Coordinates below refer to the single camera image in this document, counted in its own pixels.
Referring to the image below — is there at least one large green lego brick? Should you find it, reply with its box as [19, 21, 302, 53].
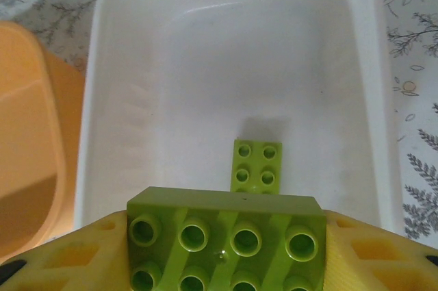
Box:
[125, 186, 328, 291]

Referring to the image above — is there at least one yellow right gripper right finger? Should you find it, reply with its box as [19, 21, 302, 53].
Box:
[321, 209, 438, 291]

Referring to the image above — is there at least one orange plastic container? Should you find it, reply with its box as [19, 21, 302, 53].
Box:
[0, 20, 86, 264]

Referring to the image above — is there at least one white plastic container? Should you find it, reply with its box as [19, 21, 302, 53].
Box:
[72, 0, 407, 240]

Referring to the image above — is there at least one flat green lego plate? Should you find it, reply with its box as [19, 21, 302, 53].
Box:
[229, 139, 283, 196]

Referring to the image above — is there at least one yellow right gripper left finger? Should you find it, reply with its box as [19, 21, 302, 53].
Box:
[0, 209, 131, 291]

